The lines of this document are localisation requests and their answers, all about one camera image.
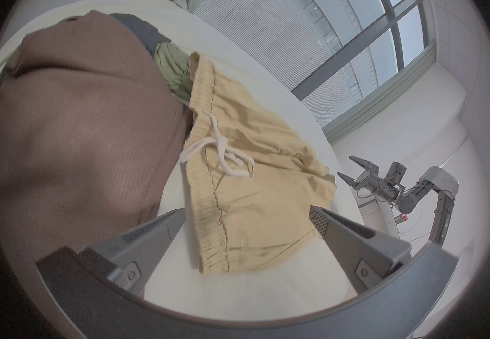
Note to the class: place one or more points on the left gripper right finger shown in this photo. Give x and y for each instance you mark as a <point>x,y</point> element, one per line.
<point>363,253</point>

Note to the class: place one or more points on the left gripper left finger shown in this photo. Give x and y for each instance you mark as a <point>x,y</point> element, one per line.
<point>126,253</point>

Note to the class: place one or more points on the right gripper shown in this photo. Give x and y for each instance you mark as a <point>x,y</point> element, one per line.
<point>373,184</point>

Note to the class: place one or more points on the beige shorts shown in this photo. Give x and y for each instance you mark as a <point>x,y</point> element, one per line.
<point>249,176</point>

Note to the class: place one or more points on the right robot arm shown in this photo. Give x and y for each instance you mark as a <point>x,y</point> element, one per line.
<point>440,184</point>

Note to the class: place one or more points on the bed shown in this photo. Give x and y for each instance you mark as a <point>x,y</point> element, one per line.
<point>249,61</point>

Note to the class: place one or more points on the brown garment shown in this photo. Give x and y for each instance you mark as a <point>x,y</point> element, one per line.
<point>76,119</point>

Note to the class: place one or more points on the window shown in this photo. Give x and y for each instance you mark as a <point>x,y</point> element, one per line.
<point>268,16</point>

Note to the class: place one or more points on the green garment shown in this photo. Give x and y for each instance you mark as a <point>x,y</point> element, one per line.
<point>172,65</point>

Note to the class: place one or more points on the black garment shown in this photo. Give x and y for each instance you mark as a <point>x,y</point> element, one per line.
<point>141,29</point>

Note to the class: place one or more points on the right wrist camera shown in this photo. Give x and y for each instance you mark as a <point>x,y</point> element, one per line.
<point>396,172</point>

